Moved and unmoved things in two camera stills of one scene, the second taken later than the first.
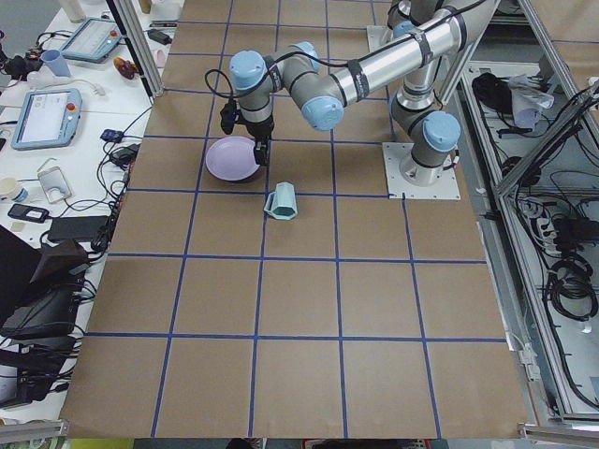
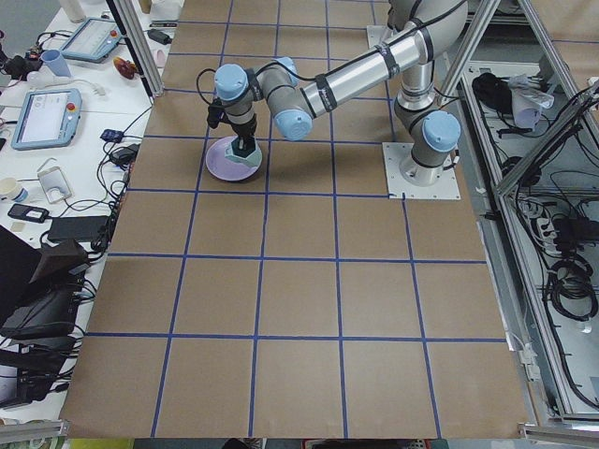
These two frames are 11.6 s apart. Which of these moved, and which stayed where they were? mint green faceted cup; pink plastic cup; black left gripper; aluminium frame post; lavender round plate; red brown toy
Moved: mint green faceted cup; black left gripper
Stayed: lavender round plate; red brown toy; pink plastic cup; aluminium frame post
